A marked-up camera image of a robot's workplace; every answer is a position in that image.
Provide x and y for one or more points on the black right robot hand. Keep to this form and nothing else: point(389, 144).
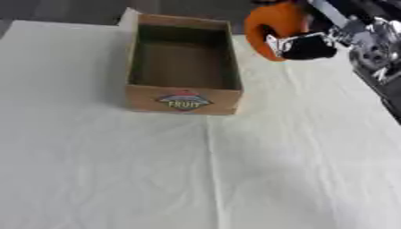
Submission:
point(311, 47)

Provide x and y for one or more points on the orange round toy fruit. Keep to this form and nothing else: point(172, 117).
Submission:
point(276, 21)

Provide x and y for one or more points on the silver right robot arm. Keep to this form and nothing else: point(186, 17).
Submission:
point(377, 50)

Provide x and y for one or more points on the tan cardboard box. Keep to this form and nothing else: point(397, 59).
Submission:
point(184, 100)

